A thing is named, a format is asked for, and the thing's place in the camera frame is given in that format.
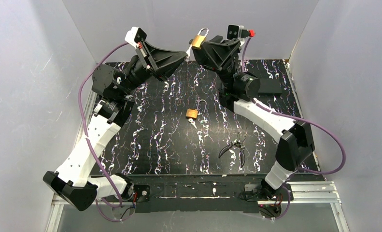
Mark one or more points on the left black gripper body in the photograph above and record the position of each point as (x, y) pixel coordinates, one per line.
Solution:
(148, 58)

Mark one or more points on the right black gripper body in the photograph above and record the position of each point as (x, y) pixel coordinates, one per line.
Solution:
(230, 54)

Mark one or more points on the small brass padlock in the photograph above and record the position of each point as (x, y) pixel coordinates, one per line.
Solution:
(199, 38)

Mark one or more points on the large brass padlock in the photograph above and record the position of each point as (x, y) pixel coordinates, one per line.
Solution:
(200, 108)

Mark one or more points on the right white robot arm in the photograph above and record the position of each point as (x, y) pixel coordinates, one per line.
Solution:
(293, 136)

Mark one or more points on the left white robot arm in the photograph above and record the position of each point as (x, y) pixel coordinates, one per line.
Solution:
(72, 181)

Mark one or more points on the black flat box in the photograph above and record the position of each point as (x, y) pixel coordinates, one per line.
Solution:
(269, 87)

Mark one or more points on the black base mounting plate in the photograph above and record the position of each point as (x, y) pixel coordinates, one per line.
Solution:
(215, 192)

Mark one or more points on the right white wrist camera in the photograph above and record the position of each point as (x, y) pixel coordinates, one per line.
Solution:
(234, 31)

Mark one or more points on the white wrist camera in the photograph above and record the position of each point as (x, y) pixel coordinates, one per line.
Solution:
(135, 35)
(234, 31)

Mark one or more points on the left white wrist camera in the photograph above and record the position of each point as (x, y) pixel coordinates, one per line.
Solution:
(135, 35)

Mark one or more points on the black handled pruning shears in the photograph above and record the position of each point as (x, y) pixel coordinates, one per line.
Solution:
(236, 143)

